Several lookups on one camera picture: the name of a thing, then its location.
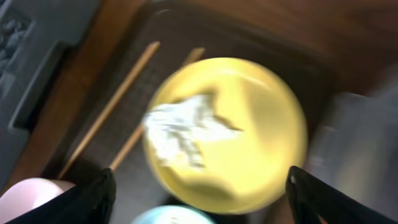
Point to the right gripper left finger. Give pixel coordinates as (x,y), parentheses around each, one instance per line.
(91,202)

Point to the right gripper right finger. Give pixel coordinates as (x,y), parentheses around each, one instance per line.
(312,201)

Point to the light blue bowl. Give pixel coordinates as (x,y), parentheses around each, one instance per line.
(173,214)

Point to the white napkin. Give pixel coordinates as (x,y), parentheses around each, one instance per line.
(175,129)

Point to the grey dishwasher rack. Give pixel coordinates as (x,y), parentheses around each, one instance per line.
(34,36)

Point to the clear plastic bin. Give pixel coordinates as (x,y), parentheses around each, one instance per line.
(355,148)

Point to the pink bowl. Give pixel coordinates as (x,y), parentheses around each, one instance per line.
(29,194)

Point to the yellow plate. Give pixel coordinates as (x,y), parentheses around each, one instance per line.
(249,172)

